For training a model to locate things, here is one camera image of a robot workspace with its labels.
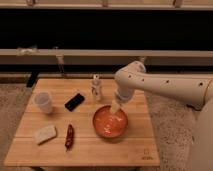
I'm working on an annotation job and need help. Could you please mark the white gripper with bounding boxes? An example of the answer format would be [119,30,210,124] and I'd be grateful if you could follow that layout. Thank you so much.
[110,87,133,114]

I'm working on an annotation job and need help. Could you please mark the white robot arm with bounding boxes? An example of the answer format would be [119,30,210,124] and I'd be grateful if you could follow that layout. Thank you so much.
[114,61,213,171]

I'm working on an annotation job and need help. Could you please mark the orange ceramic bowl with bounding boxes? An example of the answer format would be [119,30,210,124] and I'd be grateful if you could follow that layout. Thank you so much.
[93,105,128,138]

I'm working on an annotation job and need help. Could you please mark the small clear bottle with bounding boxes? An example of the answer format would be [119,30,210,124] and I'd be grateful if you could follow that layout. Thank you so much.
[91,74,102,101]

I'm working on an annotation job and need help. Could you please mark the black rectangular device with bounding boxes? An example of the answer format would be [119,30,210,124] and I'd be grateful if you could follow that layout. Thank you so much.
[65,93,85,111]

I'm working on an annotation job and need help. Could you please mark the dried red chili pepper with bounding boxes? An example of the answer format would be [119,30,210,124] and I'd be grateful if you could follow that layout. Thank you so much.
[65,124,74,151]

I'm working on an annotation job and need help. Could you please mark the wooden table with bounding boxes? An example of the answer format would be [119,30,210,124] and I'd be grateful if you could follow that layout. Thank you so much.
[4,79,160,167]

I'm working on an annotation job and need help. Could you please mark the white plastic cup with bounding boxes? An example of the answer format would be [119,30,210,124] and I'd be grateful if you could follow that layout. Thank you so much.
[33,92,53,114]

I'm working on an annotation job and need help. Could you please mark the grey metal rail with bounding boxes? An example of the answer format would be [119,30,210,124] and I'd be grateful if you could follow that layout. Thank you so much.
[0,48,213,65]

